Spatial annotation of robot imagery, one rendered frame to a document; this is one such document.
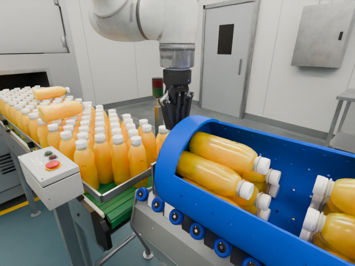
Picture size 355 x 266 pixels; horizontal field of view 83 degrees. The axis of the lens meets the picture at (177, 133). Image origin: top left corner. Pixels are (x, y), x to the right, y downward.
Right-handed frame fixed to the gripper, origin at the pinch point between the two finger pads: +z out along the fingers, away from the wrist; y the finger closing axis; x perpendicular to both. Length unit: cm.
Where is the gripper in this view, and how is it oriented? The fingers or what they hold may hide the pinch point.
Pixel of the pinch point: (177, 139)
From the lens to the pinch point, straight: 60.3
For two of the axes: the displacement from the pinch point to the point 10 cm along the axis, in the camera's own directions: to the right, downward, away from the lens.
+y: -6.4, 3.0, -7.0
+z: 0.0, 9.2, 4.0
